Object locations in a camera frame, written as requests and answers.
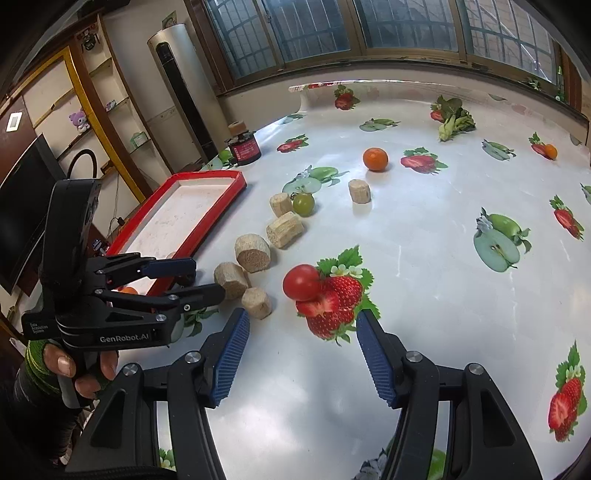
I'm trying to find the black television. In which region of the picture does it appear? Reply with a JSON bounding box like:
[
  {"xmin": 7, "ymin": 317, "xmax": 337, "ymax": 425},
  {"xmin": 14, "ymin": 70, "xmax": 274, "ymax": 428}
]
[{"xmin": 0, "ymin": 134, "xmax": 68, "ymax": 296}]

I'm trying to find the red rimmed tray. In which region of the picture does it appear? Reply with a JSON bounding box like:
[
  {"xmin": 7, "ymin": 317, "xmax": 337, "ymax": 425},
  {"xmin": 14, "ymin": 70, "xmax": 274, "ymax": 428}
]
[{"xmin": 95, "ymin": 170, "xmax": 247, "ymax": 301}]

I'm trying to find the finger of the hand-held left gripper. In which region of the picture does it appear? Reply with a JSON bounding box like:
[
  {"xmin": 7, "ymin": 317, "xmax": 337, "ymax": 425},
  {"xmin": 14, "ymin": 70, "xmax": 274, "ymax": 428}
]
[
  {"xmin": 95, "ymin": 284, "xmax": 227, "ymax": 324},
  {"xmin": 90, "ymin": 253, "xmax": 198, "ymax": 289}
]

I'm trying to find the black motor with beige roller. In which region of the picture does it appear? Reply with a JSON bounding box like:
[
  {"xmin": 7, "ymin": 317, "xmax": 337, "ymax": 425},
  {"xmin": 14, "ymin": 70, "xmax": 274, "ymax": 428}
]
[{"xmin": 225, "ymin": 121, "xmax": 262, "ymax": 167}]

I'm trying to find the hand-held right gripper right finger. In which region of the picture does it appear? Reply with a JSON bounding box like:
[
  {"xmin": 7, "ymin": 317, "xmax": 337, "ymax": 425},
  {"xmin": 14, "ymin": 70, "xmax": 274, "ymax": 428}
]
[{"xmin": 355, "ymin": 309, "xmax": 543, "ymax": 480}]

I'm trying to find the beige cylinder block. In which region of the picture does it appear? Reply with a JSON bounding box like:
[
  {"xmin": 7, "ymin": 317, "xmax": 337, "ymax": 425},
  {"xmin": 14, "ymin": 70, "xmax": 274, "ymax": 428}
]
[
  {"xmin": 213, "ymin": 261, "xmax": 251, "ymax": 301},
  {"xmin": 269, "ymin": 193, "xmax": 294, "ymax": 218},
  {"xmin": 241, "ymin": 287, "xmax": 273, "ymax": 320},
  {"xmin": 266, "ymin": 211, "xmax": 305, "ymax": 250}
]

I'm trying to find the wooden shelf cabinet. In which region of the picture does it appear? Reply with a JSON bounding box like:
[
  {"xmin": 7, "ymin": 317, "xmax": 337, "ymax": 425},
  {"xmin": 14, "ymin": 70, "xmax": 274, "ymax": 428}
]
[{"xmin": 0, "ymin": 14, "xmax": 160, "ymax": 204}]

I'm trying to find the tower air conditioner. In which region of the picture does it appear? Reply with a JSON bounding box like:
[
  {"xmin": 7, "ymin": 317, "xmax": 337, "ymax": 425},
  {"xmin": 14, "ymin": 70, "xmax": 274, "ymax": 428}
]
[{"xmin": 147, "ymin": 24, "xmax": 220, "ymax": 162}]

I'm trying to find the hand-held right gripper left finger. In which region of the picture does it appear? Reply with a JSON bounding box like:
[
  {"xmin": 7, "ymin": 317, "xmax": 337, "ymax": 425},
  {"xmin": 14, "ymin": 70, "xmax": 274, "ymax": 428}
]
[{"xmin": 65, "ymin": 307, "xmax": 252, "ymax": 480}]

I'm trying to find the red tomato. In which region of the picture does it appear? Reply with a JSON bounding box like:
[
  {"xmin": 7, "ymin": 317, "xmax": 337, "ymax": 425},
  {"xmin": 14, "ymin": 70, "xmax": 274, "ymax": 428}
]
[{"xmin": 282, "ymin": 264, "xmax": 322, "ymax": 301}]

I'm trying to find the black hose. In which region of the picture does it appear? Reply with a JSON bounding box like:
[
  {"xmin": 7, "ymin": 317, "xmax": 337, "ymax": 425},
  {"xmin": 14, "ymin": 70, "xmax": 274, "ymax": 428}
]
[{"xmin": 67, "ymin": 148, "xmax": 102, "ymax": 181}]

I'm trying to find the person's left hand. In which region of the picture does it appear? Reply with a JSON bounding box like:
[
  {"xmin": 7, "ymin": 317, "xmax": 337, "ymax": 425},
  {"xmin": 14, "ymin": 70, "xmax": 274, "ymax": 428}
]
[{"xmin": 23, "ymin": 339, "xmax": 120, "ymax": 400}]

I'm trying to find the green bok choy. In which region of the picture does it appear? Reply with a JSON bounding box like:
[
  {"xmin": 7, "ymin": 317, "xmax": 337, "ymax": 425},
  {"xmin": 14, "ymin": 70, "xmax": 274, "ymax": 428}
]
[{"xmin": 434, "ymin": 95, "xmax": 476, "ymax": 141}]

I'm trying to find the green tomato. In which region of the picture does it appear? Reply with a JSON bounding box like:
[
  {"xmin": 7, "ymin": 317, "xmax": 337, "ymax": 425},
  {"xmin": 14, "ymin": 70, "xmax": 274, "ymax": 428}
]
[{"xmin": 292, "ymin": 192, "xmax": 317, "ymax": 217}]

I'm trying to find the fruit print tablecloth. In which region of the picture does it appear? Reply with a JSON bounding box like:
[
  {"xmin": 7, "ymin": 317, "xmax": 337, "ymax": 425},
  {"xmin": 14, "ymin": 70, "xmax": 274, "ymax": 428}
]
[{"xmin": 152, "ymin": 80, "xmax": 591, "ymax": 480}]

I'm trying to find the large orange tangerine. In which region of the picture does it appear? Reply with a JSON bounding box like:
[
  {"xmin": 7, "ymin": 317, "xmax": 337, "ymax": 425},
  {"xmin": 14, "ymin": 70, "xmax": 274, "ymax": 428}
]
[{"xmin": 362, "ymin": 147, "xmax": 389, "ymax": 172}]

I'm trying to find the person's left forearm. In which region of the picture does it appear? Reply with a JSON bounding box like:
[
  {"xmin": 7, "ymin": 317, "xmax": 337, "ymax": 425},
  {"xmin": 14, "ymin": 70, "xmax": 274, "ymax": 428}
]
[{"xmin": 9, "ymin": 369, "xmax": 93, "ymax": 467}]

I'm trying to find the small beige food cube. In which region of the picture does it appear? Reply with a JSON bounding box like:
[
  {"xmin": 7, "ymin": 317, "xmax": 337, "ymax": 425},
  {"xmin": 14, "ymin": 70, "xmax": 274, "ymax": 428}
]
[{"xmin": 234, "ymin": 234, "xmax": 272, "ymax": 273}]

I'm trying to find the barred window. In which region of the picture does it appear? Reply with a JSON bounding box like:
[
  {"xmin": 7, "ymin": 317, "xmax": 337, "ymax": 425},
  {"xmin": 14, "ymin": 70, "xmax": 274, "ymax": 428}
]
[{"xmin": 185, "ymin": 0, "xmax": 573, "ymax": 93}]

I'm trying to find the hexagonal brown food block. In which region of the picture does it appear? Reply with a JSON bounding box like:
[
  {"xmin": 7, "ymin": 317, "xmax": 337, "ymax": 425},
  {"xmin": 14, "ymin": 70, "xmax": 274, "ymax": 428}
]
[{"xmin": 348, "ymin": 179, "xmax": 373, "ymax": 204}]

